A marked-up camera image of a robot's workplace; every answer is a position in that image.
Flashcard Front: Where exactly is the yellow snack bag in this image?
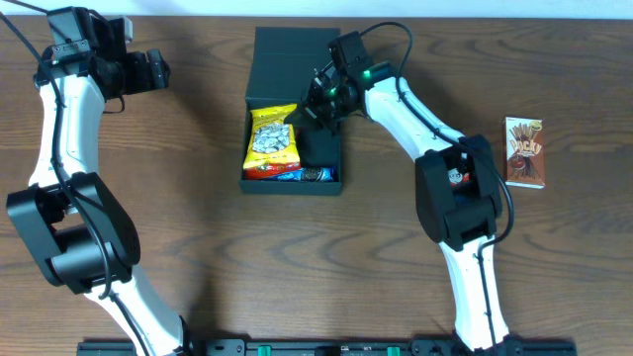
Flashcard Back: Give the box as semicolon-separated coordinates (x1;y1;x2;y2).
242;104;301;170

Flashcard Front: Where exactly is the black gift box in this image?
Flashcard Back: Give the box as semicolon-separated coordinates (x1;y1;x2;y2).
239;27;342;196

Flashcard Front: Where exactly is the blue Oreo cookie pack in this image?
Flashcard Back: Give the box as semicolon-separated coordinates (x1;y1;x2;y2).
269;167;334;182

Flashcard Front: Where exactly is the red snack bag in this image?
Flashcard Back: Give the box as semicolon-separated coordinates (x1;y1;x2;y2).
244;162;301;180

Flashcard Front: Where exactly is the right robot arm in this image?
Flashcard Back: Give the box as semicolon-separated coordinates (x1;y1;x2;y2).
287;32;513;355

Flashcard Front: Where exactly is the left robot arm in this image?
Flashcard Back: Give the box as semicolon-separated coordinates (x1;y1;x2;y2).
6;7;194;355

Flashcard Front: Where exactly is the red Hello Panda box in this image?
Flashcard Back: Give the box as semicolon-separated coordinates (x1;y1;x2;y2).
448;168;470;187

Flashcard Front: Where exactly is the brown Pocky box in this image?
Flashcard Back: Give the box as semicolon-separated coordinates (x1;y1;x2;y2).
502;117;546;189

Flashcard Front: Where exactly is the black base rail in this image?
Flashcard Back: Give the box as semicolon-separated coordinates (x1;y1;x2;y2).
76;337;579;356

